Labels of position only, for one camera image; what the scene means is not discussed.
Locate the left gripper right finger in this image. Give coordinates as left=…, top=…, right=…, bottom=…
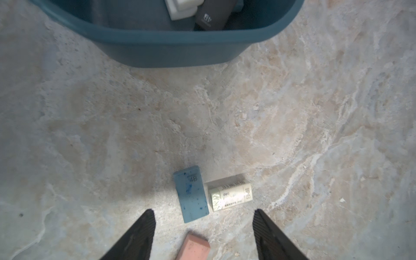
left=252, top=209, right=308, bottom=260

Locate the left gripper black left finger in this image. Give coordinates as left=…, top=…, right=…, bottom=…
left=101, top=209, right=156, bottom=260

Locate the blue eraser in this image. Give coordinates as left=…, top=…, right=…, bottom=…
left=173, top=166, right=209, bottom=223

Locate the black eraser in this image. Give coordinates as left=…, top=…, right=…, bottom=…
left=195, top=0, right=238, bottom=31

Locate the white eraser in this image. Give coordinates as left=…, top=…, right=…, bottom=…
left=165, top=0, right=204, bottom=21

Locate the pink eraser centre lower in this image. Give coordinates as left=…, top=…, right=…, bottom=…
left=176, top=234, right=211, bottom=260

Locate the cream eraser centre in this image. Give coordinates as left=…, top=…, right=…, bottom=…
left=206, top=174, right=254, bottom=212

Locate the dark teal storage box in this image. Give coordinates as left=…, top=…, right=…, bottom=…
left=35, top=1, right=303, bottom=68

